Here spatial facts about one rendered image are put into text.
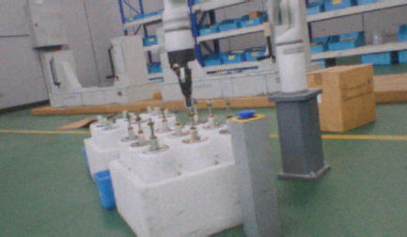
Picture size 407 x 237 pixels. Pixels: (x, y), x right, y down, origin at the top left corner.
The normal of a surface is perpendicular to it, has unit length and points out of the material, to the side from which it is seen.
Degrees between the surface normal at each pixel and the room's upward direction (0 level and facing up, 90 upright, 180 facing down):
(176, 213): 90
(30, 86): 90
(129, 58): 90
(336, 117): 90
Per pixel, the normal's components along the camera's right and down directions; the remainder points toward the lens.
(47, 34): 0.77, -0.01
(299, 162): -0.62, 0.22
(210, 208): 0.43, 0.08
